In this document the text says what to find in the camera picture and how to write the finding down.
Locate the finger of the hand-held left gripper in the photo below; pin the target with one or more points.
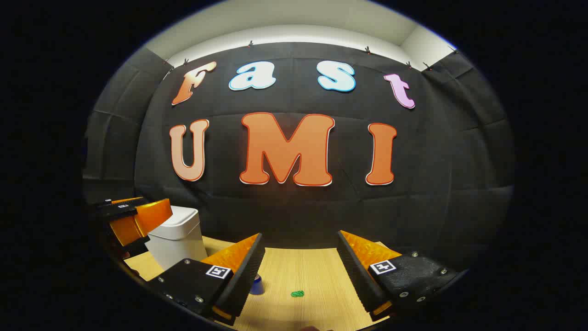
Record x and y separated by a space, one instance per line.
128 232
154 216

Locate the green paper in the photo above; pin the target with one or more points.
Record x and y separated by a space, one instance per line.
297 293

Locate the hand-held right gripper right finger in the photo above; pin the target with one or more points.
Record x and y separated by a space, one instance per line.
356 276

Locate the black backdrop cloth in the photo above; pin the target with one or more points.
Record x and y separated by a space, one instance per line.
294 211

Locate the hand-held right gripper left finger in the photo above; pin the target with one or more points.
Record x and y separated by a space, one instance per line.
243 276

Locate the blue pop can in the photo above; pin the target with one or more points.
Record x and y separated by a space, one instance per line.
257 286

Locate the wooden desktop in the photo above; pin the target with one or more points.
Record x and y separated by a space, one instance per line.
303 271

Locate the white desktop garbage bin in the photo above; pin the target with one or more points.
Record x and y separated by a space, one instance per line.
179 248

